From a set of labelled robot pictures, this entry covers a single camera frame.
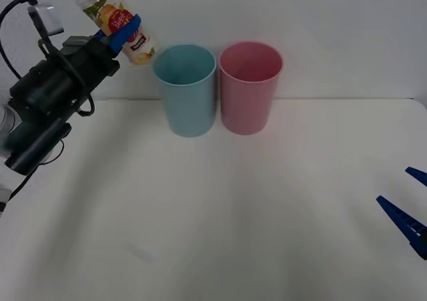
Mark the clear bottle with orange label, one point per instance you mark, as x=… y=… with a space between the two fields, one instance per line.
x=116 y=17

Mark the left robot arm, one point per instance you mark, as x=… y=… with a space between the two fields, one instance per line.
x=40 y=92

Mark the pink plastic bin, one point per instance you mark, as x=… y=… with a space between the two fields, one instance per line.
x=248 y=87

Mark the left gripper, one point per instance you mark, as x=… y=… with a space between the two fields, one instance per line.
x=91 y=60

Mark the pale blue plastic bin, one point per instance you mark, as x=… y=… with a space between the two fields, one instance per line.
x=187 y=90

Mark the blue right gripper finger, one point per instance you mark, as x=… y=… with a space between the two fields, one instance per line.
x=419 y=175
x=405 y=219

